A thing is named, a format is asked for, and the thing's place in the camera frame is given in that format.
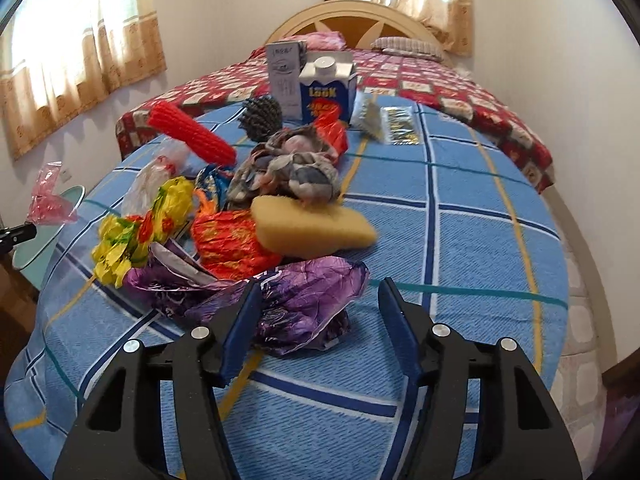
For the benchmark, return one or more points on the cream wooden headboard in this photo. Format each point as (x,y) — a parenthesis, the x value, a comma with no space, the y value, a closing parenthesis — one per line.
(350,25)

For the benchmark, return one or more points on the clear packet with yellow print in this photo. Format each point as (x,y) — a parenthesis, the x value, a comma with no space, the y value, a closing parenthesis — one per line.
(397,125)

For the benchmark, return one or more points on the blue and orange wrapper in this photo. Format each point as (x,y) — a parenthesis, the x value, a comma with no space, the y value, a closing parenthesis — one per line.
(212,185)

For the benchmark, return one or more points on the pink pillow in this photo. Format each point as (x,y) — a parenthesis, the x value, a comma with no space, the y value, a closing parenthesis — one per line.
(325,40)

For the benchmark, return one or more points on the grey paper carton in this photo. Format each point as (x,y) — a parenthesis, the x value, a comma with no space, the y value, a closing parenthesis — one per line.
(285,75)

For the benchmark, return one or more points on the beige curtain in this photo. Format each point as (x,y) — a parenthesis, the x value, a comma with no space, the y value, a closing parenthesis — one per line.
(440,10)
(75,60)

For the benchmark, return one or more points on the bed with red checkered cover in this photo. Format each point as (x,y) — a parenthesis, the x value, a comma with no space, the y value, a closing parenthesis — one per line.
(450,85)

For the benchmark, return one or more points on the silver foil packet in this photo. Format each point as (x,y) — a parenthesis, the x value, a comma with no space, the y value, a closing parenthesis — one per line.
(365,115)

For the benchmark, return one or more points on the yellow sponge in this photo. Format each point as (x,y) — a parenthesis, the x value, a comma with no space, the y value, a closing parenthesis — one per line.
(310,225)

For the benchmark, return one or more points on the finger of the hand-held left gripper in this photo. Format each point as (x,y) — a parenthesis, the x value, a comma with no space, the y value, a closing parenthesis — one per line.
(17,235)

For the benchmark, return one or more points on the striped pillow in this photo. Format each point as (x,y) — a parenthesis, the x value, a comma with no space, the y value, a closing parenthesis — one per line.
(405,46)

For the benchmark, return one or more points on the blue and white carton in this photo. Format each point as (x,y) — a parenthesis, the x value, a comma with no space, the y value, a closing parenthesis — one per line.
(325,95)

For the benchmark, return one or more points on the yellow crumpled wrapper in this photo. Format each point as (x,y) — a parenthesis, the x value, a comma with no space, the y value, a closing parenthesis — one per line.
(120,245)

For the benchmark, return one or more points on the pink plastic bag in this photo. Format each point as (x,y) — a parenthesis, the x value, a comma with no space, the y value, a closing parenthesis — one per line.
(50,200)

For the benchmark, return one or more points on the clear plastic bag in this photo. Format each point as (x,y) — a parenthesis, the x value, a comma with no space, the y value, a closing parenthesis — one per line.
(150,175)

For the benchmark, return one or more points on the purple silver-lined wrapper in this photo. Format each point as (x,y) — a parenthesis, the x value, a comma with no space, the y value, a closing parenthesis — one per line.
(165,280)

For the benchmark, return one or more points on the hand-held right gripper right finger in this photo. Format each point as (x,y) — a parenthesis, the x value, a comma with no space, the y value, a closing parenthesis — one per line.
(400,325)

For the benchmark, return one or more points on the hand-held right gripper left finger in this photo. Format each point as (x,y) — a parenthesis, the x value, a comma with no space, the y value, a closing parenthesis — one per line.
(240,330)

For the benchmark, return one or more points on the red foam net sleeve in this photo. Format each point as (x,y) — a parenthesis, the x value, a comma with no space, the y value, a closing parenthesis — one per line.
(190,130)

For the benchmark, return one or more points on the orange net bag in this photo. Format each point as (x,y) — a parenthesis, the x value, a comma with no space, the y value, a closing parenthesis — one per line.
(332,135)

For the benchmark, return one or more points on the crumpled patterned cloth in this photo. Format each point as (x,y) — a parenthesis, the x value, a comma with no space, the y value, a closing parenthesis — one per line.
(290,170)

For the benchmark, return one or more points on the purple wrapper with white print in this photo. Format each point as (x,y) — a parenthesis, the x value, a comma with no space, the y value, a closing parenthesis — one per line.
(300,300)

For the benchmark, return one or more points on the grey metal scrubber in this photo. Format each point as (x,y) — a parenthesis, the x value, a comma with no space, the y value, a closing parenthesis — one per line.
(260,115)

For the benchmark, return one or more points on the orange-red foil wrapper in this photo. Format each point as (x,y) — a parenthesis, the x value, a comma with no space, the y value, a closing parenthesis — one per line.
(230,245)

